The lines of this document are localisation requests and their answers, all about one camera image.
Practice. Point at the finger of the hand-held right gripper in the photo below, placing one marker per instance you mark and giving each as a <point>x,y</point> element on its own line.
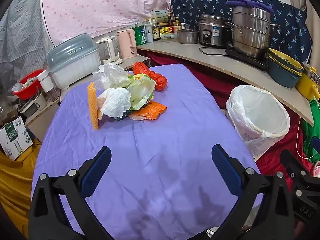
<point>293,166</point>
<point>317,145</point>

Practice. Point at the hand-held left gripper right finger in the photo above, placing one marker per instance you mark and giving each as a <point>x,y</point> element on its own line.
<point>225,170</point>

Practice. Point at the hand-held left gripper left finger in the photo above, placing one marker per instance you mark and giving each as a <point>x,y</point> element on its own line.
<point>98,170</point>

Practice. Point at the yellow waffle sponge cloth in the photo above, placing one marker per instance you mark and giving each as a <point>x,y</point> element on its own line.
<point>93,107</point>

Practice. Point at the white-lined trash bin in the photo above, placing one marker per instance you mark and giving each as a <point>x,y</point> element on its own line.
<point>257,115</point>

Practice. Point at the white paper towel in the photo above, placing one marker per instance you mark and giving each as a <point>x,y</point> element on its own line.
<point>115,102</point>

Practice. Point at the orange plastic bag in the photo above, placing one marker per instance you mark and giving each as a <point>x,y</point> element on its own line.
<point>150,111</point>

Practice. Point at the yellow-green plastic bag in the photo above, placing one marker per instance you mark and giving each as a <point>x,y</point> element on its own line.
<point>141,92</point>

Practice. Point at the clear plastic bag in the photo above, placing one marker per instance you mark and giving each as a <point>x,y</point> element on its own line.
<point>110,76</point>

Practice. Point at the red plastic bag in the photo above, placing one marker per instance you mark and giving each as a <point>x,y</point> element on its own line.
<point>152,76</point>

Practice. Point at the pink plastic basket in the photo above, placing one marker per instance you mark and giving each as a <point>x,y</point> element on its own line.
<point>317,170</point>

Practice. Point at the green plastic bag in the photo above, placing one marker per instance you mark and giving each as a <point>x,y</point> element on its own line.
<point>312,120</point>

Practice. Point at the purple tablecloth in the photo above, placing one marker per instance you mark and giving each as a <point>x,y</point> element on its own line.
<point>150,155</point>

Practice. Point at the yellow and blue basin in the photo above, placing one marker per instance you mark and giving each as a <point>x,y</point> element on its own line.
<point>282,77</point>
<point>287,58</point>
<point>285,66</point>

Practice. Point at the white printed cardboard box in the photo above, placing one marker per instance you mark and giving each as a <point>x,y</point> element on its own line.
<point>15,137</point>

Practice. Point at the red cloth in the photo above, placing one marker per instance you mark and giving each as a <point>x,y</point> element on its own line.
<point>212,80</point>

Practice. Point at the white plastic cup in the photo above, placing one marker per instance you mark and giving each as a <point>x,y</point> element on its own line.
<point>46,81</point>

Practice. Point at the red plastic basin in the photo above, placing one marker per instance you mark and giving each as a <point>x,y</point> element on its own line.
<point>27,87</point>

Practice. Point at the black induction cooktop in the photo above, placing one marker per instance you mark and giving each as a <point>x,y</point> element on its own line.
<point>247,58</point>

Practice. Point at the white dish box grey lid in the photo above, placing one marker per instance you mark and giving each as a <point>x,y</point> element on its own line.
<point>72,60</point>

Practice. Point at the white electric kettle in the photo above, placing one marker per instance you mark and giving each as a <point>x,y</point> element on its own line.
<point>108,51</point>

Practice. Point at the pink electric kettle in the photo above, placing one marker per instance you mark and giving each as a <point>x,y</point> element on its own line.
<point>126,43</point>

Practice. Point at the large steel steamer pot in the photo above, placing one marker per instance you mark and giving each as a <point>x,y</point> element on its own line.
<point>250,32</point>

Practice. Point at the steel rice cooker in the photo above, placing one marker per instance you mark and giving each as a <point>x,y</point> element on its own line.
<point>212,32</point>

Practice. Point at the small steel pot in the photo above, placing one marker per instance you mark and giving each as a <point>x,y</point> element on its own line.
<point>187,36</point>

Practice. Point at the green tin can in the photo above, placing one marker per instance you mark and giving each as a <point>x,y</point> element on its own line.
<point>139,36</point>

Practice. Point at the clear food container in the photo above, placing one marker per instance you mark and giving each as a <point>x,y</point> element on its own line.
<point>168,37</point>

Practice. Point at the white bottle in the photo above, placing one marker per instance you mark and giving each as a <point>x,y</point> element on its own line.
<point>149,33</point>

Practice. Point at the dark sauce bottle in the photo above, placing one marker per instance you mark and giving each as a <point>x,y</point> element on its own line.
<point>155,31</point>

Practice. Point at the yellow seasoning packet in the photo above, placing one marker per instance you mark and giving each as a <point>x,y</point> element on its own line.
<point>164,30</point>

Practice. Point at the yellow oil bottle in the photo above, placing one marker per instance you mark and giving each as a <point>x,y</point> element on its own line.
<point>177,25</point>

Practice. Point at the grey plastic sheet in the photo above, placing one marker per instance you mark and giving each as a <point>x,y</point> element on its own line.
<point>20,37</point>

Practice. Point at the soy sauce bottle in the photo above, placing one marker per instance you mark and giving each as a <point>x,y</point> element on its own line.
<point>170,23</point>

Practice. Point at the purple cloth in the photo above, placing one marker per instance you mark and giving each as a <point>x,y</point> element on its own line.
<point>250,3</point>

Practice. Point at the pink dotted sheet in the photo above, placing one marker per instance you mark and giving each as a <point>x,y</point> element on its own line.
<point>100,7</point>

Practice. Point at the navy floral cloth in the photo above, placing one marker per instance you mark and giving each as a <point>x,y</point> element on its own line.
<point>200,5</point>

